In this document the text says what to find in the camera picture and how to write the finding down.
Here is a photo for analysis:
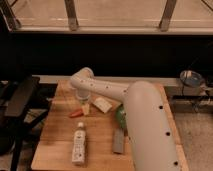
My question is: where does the red pepper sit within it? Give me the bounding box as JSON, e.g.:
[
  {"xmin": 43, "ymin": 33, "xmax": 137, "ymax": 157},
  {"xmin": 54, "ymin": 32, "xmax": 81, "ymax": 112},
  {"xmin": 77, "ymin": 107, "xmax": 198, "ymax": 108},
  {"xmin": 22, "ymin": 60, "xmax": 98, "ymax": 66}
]
[{"xmin": 69, "ymin": 109, "xmax": 83, "ymax": 118}]

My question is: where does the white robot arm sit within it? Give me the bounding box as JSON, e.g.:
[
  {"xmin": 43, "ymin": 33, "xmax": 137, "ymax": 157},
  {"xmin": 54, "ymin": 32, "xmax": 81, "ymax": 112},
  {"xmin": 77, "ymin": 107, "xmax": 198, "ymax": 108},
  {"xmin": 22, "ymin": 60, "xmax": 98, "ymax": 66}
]
[{"xmin": 70, "ymin": 67, "xmax": 182, "ymax": 171}]

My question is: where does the green ceramic bowl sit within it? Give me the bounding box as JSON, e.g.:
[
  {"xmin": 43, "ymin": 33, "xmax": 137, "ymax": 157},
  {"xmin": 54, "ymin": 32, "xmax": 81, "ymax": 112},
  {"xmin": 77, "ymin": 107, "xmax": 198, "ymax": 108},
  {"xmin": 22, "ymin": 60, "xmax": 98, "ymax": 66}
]
[{"xmin": 115, "ymin": 105, "xmax": 126, "ymax": 130}]

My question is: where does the white sponge block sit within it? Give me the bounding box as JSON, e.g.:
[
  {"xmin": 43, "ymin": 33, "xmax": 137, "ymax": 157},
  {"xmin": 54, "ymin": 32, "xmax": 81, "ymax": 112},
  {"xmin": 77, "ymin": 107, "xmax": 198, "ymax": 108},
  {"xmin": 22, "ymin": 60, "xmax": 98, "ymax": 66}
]
[{"xmin": 93, "ymin": 97, "xmax": 112, "ymax": 113}]

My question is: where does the translucent plastic cup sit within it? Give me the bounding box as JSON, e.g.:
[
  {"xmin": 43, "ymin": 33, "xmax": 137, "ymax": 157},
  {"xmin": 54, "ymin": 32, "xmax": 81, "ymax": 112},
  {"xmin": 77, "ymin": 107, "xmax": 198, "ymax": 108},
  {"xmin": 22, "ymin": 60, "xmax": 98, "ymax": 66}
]
[{"xmin": 68, "ymin": 82, "xmax": 77, "ymax": 94}]

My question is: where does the white labelled bottle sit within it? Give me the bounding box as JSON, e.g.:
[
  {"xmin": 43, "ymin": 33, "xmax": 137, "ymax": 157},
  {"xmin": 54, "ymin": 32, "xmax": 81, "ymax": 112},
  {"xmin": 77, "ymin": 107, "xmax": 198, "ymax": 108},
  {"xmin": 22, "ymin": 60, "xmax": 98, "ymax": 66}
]
[{"xmin": 72, "ymin": 122, "xmax": 86, "ymax": 165}]

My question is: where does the grey rectangular block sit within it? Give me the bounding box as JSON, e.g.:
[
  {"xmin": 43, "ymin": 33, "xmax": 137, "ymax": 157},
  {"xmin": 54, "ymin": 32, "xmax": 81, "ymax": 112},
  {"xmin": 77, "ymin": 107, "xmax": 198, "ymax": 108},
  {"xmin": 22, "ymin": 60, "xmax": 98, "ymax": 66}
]
[{"xmin": 113, "ymin": 129, "xmax": 124, "ymax": 154}]

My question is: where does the round metal lamp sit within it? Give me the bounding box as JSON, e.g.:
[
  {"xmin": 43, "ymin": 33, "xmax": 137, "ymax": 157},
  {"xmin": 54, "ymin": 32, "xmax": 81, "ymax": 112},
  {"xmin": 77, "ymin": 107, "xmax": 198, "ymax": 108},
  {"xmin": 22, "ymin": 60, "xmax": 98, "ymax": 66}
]
[{"xmin": 180, "ymin": 70, "xmax": 204, "ymax": 88}]

